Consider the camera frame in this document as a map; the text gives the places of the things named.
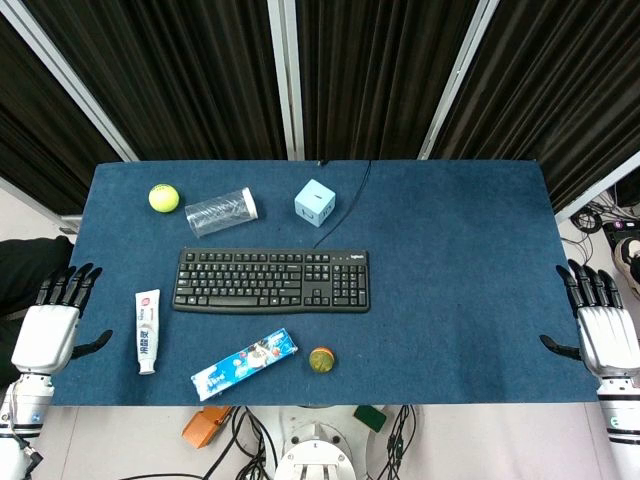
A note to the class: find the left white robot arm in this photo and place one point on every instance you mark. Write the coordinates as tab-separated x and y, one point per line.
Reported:
21	425

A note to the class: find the clear plastic jar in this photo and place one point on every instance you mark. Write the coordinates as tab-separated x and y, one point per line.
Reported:
220	211

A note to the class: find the blue toothpaste box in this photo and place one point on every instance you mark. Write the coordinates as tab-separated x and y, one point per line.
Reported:
244	363

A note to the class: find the green box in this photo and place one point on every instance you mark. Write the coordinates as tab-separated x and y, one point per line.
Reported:
371	418

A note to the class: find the black clothing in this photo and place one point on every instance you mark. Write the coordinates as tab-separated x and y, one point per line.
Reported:
27	272

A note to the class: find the black curtain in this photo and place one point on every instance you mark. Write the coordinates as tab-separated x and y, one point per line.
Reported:
165	75

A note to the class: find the blue felt table mat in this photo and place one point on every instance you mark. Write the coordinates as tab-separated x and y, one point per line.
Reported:
450	300

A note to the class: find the light blue cube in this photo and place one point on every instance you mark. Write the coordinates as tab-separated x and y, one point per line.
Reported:
314	204

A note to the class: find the orange box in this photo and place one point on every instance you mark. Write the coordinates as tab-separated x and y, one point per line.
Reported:
204	426

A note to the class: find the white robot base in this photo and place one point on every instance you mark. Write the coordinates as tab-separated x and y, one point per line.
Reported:
316	450

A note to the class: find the yellow-green tennis ball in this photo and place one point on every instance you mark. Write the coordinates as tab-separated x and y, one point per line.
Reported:
163	198

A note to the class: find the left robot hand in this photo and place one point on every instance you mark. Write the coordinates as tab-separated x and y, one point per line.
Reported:
45	334

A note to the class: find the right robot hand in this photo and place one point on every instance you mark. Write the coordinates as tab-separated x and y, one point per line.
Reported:
606	334

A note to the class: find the white toothpaste tube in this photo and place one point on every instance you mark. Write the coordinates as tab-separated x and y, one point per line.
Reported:
147	331

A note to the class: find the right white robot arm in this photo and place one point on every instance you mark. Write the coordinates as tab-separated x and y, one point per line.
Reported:
620	425

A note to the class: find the aluminium frame post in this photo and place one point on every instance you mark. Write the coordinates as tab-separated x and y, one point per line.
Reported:
457	80
65	80
286	80

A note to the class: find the small round yellow-green tin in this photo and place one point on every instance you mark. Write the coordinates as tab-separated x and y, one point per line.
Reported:
321	360

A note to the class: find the sneaker shoe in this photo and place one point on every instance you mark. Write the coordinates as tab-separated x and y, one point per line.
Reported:
629	262

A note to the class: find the black keyboard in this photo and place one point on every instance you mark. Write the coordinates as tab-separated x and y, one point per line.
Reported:
271	281

